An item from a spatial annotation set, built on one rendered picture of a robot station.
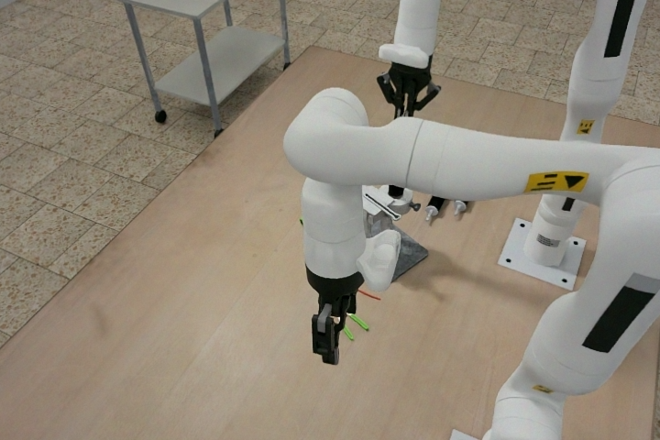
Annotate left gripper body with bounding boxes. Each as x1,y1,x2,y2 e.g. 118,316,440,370
305,264,365,317

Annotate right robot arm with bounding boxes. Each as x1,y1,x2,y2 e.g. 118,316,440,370
379,0,647,267

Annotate green-handled pliers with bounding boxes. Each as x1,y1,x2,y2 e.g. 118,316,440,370
343,313,369,340

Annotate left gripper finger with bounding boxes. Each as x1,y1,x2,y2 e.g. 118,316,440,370
312,294,351,366
347,289,358,314

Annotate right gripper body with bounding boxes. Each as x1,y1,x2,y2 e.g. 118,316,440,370
388,54,434,95

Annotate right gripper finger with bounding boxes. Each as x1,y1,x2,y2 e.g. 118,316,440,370
404,79,442,117
377,72,406,120

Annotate black cylinder with grey shaft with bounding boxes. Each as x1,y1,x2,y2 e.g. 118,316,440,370
425,196,445,222
389,185,404,197

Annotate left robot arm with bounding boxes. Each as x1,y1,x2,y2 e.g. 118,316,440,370
283,88,660,440

